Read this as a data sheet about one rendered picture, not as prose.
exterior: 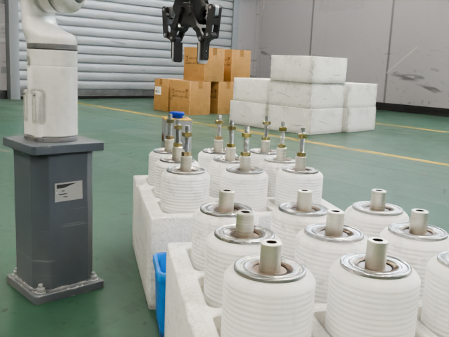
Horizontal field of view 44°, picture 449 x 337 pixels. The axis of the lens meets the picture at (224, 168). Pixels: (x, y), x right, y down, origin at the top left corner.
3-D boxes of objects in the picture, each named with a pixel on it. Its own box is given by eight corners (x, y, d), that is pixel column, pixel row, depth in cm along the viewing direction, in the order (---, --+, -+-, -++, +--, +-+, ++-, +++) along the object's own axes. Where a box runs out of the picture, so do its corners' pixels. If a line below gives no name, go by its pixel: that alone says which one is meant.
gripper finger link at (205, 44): (199, 31, 102) (198, 59, 103) (211, 31, 100) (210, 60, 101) (205, 32, 103) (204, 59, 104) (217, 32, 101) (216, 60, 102)
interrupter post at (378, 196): (373, 213, 84) (375, 192, 84) (366, 209, 87) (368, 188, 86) (387, 213, 85) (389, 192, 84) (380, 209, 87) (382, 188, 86)
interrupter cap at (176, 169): (158, 172, 108) (158, 168, 108) (183, 167, 114) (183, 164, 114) (188, 178, 104) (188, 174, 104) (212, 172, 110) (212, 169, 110)
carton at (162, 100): (178, 108, 562) (179, 78, 556) (192, 111, 544) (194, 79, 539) (153, 109, 542) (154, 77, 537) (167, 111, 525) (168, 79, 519)
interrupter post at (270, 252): (261, 277, 57) (263, 245, 56) (255, 268, 59) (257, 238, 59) (284, 276, 57) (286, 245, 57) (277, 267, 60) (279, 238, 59)
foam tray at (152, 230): (148, 310, 105) (150, 217, 101) (131, 244, 142) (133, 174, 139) (341, 299, 114) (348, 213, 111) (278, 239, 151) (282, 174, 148)
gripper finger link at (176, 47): (182, 43, 108) (182, 62, 109) (180, 43, 108) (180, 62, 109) (174, 42, 106) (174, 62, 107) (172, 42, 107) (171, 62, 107)
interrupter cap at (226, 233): (220, 248, 65) (220, 242, 65) (209, 229, 73) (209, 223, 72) (282, 247, 67) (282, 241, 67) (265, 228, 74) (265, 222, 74)
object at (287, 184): (296, 245, 125) (303, 165, 122) (326, 258, 117) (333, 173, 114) (262, 251, 120) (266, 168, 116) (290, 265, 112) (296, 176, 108)
